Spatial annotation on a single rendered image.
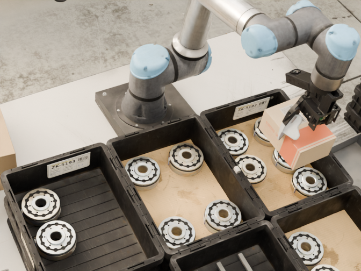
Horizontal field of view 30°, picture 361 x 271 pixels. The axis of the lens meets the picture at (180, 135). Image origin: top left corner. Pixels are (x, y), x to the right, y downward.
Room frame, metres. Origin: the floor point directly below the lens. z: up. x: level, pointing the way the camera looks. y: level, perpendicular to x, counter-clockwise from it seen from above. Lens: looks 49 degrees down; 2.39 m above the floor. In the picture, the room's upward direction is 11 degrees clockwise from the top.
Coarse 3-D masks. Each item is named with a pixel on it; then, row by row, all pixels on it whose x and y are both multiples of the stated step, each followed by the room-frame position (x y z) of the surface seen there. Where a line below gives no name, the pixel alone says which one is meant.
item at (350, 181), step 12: (252, 96) 1.46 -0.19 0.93; (264, 96) 1.48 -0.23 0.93; (216, 108) 1.39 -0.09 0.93; (204, 120) 1.33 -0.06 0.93; (228, 156) 1.21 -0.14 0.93; (240, 168) 1.18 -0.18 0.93; (348, 180) 1.21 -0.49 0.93; (252, 192) 1.10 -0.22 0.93; (324, 192) 1.15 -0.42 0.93; (264, 204) 1.07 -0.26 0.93; (288, 204) 1.09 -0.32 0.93; (300, 204) 1.10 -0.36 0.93
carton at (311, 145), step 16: (272, 112) 1.23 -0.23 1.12; (272, 128) 1.20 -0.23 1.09; (304, 128) 1.20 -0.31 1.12; (320, 128) 1.21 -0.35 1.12; (272, 144) 1.19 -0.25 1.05; (288, 144) 1.15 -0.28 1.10; (304, 144) 1.14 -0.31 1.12; (320, 144) 1.15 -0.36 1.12; (288, 160) 1.13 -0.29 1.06; (304, 160) 1.13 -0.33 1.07
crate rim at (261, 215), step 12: (180, 120) 1.31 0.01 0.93; (132, 132) 1.23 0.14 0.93; (144, 132) 1.24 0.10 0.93; (108, 144) 1.17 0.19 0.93; (216, 144) 1.25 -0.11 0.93; (120, 168) 1.10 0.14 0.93; (228, 168) 1.17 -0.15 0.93; (240, 180) 1.14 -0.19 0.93; (132, 192) 1.03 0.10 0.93; (144, 204) 1.00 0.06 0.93; (252, 204) 1.07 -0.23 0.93; (264, 216) 1.03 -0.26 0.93; (156, 228) 0.93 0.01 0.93; (228, 228) 0.97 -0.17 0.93; (240, 228) 0.98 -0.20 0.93; (204, 240) 0.92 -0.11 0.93; (168, 252) 0.87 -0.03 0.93
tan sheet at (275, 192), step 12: (252, 120) 1.46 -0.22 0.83; (216, 132) 1.38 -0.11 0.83; (252, 144) 1.36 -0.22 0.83; (264, 156) 1.32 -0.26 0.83; (276, 168) 1.28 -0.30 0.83; (264, 180) 1.23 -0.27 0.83; (276, 180) 1.24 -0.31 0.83; (288, 180) 1.25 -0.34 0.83; (264, 192) 1.19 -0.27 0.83; (276, 192) 1.20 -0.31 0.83; (288, 192) 1.20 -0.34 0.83; (276, 204) 1.15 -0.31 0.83
